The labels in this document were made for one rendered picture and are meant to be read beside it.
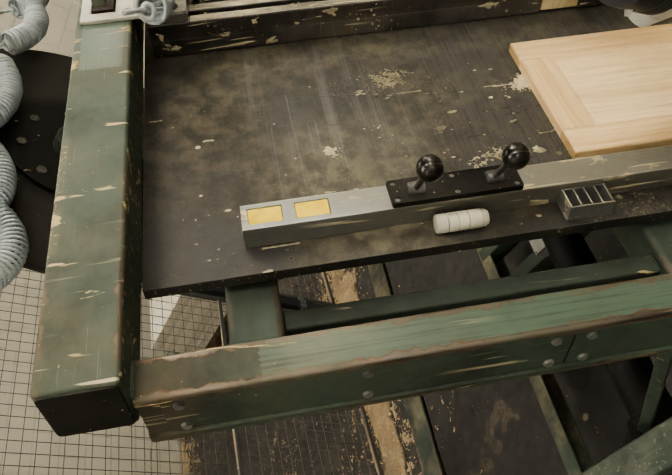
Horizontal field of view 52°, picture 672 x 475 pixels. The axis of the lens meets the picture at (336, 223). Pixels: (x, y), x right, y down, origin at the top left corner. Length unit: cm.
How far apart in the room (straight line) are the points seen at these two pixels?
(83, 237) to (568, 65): 90
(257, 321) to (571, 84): 71
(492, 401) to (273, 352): 225
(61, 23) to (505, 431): 540
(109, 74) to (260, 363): 59
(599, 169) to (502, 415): 198
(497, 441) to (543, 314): 212
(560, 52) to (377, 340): 74
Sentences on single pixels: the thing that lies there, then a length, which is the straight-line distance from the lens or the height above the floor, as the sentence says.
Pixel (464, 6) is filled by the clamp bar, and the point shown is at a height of 130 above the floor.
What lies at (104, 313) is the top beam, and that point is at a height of 190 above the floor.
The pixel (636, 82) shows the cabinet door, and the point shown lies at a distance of 138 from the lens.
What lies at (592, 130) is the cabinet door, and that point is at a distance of 124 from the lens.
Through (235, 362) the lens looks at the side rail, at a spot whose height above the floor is 175.
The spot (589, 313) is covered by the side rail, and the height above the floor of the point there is 136.
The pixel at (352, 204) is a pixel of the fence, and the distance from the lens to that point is 102.
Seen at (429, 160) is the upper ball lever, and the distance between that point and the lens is 92.
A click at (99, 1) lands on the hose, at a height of 196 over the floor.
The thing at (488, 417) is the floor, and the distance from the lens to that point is 307.
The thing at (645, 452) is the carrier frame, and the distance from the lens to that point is 159.
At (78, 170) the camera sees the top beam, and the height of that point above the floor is 194.
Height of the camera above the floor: 207
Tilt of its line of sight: 28 degrees down
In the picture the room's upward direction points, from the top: 76 degrees counter-clockwise
